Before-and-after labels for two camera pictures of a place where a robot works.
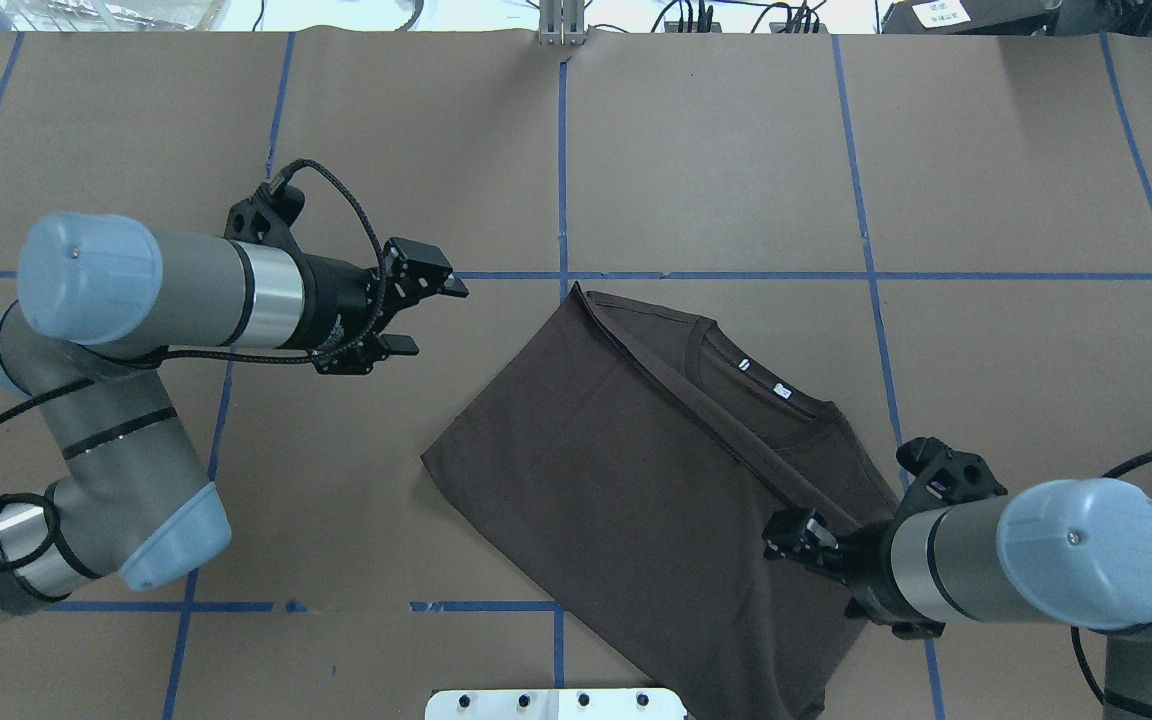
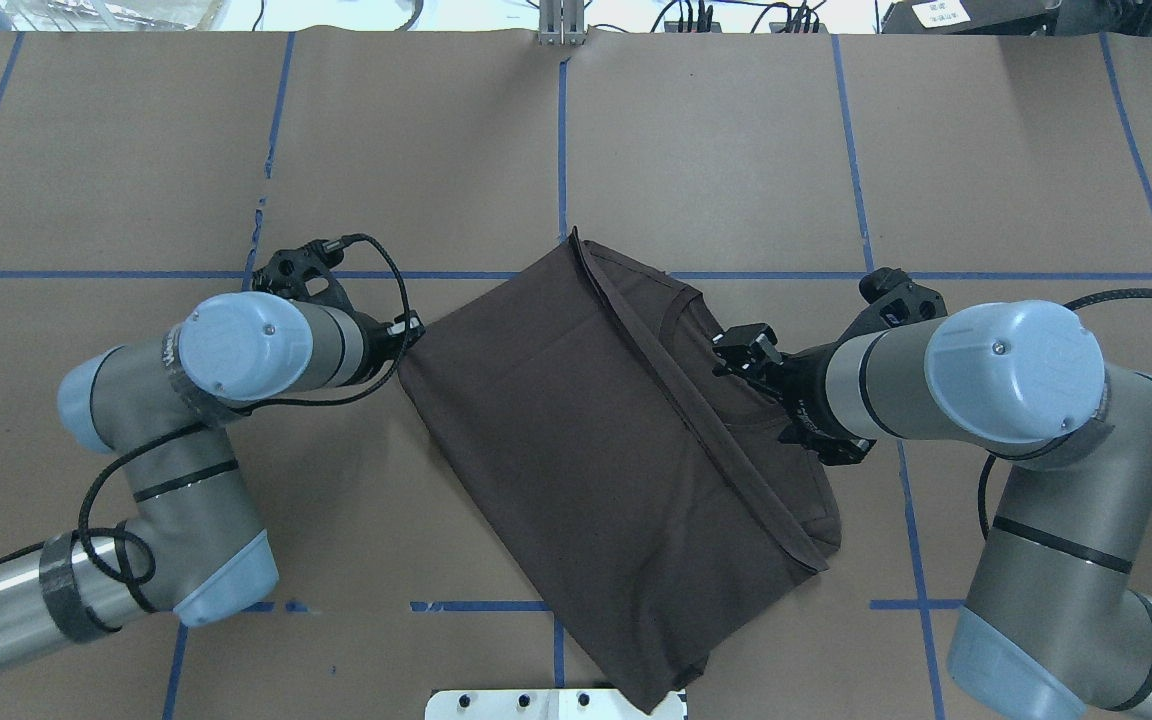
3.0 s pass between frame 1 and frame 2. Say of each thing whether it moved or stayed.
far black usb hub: stayed
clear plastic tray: stayed
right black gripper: moved
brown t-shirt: moved
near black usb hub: stayed
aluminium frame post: stayed
